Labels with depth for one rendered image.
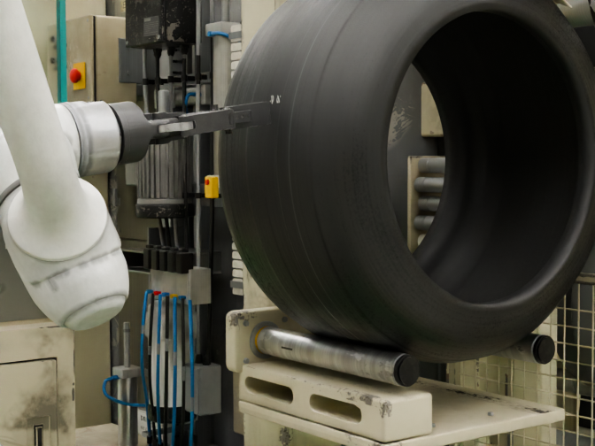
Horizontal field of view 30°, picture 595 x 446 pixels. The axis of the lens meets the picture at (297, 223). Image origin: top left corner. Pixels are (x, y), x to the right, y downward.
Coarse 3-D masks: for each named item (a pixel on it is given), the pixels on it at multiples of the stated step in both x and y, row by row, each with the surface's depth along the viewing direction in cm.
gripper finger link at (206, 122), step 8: (208, 112) 137; (216, 112) 138; (224, 112) 139; (232, 112) 141; (184, 120) 133; (192, 120) 135; (200, 120) 136; (208, 120) 137; (216, 120) 138; (224, 120) 139; (200, 128) 136; (208, 128) 137; (216, 128) 138; (224, 128) 139; (232, 128) 141; (184, 136) 134
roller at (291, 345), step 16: (256, 336) 178; (272, 336) 175; (288, 336) 172; (304, 336) 169; (320, 336) 168; (272, 352) 175; (288, 352) 171; (304, 352) 167; (320, 352) 164; (336, 352) 161; (352, 352) 159; (368, 352) 156; (384, 352) 154; (400, 352) 153; (336, 368) 162; (352, 368) 158; (368, 368) 155; (384, 368) 152; (400, 368) 151; (416, 368) 152; (400, 384) 151
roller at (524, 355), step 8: (528, 336) 170; (536, 336) 169; (544, 336) 168; (520, 344) 170; (528, 344) 169; (536, 344) 167; (544, 344) 168; (552, 344) 169; (504, 352) 173; (512, 352) 171; (520, 352) 170; (528, 352) 168; (536, 352) 167; (544, 352) 168; (552, 352) 169; (528, 360) 170; (536, 360) 168; (544, 360) 168
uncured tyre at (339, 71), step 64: (320, 0) 155; (384, 0) 147; (448, 0) 150; (512, 0) 157; (256, 64) 156; (320, 64) 144; (384, 64) 144; (448, 64) 189; (512, 64) 184; (576, 64) 166; (256, 128) 152; (320, 128) 142; (384, 128) 144; (448, 128) 192; (512, 128) 190; (576, 128) 170; (256, 192) 152; (320, 192) 143; (384, 192) 144; (448, 192) 193; (512, 192) 191; (576, 192) 170; (256, 256) 158; (320, 256) 146; (384, 256) 145; (448, 256) 191; (512, 256) 185; (576, 256) 168; (320, 320) 159; (384, 320) 150; (448, 320) 152; (512, 320) 160
